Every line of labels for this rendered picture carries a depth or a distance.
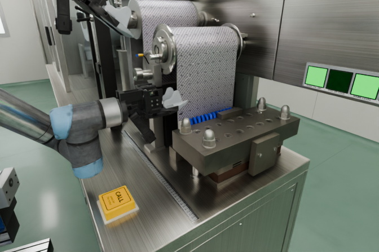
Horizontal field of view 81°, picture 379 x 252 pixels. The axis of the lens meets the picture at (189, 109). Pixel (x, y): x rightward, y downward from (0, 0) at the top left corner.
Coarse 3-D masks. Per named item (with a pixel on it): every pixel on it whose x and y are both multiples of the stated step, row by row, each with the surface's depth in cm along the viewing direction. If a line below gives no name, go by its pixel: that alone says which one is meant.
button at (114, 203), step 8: (112, 192) 56; (120, 192) 56; (128, 192) 56; (104, 200) 54; (112, 200) 54; (120, 200) 54; (128, 200) 54; (104, 208) 52; (112, 208) 52; (120, 208) 52; (128, 208) 53; (112, 216) 51
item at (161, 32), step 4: (160, 32) 65; (164, 32) 63; (156, 36) 67; (160, 36) 65; (164, 36) 63; (168, 36) 62; (168, 40) 62; (168, 44) 62; (168, 48) 63; (168, 56) 64; (168, 60) 64; (176, 60) 64; (164, 64) 67; (168, 64) 65; (176, 64) 66; (164, 68) 67
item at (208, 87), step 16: (208, 64) 70; (224, 64) 73; (192, 80) 68; (208, 80) 72; (224, 80) 76; (192, 96) 70; (208, 96) 74; (224, 96) 78; (192, 112) 72; (208, 112) 76
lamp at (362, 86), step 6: (360, 78) 53; (366, 78) 52; (372, 78) 51; (378, 78) 51; (354, 84) 55; (360, 84) 54; (366, 84) 53; (372, 84) 52; (378, 84) 51; (354, 90) 55; (360, 90) 54; (366, 90) 53; (372, 90) 52; (366, 96) 53; (372, 96) 52
